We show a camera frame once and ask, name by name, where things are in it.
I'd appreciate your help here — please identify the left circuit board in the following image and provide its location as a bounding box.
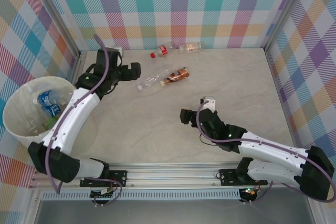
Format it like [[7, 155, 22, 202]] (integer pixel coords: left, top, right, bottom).
[[90, 187, 115, 199]]

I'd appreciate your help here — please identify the aluminium frame post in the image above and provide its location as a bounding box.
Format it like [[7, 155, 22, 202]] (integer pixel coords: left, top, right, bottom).
[[262, 0, 314, 51], [30, 0, 89, 90]]

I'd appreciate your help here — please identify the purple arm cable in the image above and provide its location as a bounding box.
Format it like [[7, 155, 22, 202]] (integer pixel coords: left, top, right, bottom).
[[197, 100, 336, 205], [45, 34, 124, 207]]

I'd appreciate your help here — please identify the right circuit board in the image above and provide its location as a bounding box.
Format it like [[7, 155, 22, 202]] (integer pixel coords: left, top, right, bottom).
[[240, 187, 258, 198]]

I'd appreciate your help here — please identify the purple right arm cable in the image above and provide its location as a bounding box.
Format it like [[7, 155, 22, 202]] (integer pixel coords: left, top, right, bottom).
[[197, 100, 336, 205]]

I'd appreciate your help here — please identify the clear bottle peach label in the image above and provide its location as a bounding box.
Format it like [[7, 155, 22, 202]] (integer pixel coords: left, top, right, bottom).
[[179, 41, 204, 54]]

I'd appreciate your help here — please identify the white slotted cable duct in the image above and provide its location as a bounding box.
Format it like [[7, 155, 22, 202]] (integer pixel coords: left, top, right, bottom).
[[41, 191, 241, 201]]

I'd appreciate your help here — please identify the circuit board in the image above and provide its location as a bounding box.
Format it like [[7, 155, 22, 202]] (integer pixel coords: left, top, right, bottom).
[[240, 187, 258, 198], [90, 187, 115, 199]]

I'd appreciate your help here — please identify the brown coffee drink bottle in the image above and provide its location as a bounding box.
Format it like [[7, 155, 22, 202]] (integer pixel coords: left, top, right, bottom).
[[160, 67, 191, 87]]

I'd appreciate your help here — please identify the red cap cola bottle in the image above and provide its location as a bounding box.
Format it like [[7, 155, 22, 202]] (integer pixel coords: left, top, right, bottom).
[[150, 43, 174, 59]]

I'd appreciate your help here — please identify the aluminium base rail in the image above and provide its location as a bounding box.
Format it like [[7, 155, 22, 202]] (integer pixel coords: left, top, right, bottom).
[[69, 165, 320, 192]]

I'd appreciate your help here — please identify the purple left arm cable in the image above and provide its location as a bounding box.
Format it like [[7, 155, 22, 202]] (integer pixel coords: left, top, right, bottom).
[[45, 34, 124, 207]]

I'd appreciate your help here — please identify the large clear bottle white cap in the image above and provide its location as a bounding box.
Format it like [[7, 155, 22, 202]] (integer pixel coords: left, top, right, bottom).
[[136, 68, 172, 92]]

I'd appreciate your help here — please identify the cream white round bin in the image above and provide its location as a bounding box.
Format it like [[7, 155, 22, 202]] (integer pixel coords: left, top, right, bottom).
[[2, 76, 98, 155]]

